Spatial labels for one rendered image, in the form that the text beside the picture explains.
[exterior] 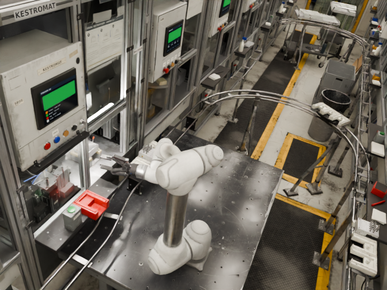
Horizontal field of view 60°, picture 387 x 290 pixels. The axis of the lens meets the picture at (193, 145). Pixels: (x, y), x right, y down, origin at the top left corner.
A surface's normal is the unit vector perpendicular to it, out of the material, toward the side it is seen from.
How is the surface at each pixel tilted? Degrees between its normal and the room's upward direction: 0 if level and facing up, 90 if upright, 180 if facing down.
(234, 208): 0
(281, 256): 0
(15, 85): 90
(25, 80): 90
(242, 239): 0
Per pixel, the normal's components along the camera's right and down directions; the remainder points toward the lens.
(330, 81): -0.39, 0.54
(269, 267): 0.15, -0.78
